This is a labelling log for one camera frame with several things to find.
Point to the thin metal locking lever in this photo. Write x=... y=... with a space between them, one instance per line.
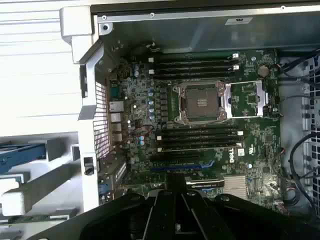
x=165 y=82

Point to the round coin battery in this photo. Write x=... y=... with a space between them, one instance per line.
x=263 y=71

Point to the open grey PC case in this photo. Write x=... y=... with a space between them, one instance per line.
x=175 y=32

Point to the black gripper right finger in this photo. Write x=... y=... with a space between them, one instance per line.
x=237 y=220

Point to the black expansion slot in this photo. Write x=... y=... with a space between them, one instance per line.
x=175 y=166

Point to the grey parts rack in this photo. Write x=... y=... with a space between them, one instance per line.
x=45 y=182

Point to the CPU socket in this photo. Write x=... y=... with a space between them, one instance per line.
x=200 y=102

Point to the black RAM slot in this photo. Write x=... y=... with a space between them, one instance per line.
x=195 y=67
x=200 y=128
x=200 y=135
x=195 y=56
x=195 y=73
x=195 y=61
x=200 y=148
x=200 y=141

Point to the silver chipset heatsink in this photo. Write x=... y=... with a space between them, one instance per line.
x=235 y=187

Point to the green RAM stick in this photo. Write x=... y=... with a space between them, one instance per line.
x=45 y=218

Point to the grey metal drive cage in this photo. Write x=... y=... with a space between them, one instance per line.
x=310 y=112

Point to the green motherboard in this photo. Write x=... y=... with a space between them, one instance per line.
x=255 y=140

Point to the hard disk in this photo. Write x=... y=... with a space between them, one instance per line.
x=22 y=155

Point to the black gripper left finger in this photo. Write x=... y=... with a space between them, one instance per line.
x=120 y=220

